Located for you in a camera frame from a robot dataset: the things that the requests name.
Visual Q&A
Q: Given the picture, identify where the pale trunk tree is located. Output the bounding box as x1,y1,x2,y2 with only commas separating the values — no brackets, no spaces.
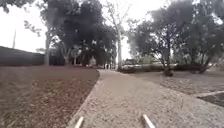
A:
101,0,134,71

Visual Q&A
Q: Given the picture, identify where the grey gravel path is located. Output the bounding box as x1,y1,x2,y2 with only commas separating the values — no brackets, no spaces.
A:
66,68,224,128

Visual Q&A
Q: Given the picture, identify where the group of dark trees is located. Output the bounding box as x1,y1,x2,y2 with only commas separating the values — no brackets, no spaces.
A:
23,0,118,68

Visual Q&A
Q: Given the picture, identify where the robot's own part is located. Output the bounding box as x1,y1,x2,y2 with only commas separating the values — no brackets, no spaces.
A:
142,113,156,128
73,115,85,128

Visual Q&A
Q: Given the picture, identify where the brown mulch ground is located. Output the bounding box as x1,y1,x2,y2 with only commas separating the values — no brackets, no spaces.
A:
0,64,101,128

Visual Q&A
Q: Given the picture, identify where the dark fence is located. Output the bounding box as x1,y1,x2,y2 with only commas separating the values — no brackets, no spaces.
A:
0,45,46,67

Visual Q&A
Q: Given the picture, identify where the pale kerb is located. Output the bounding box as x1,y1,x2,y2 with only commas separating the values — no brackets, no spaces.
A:
191,89,224,99

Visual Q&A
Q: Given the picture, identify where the pole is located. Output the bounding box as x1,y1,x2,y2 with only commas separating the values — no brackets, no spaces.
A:
11,29,17,50

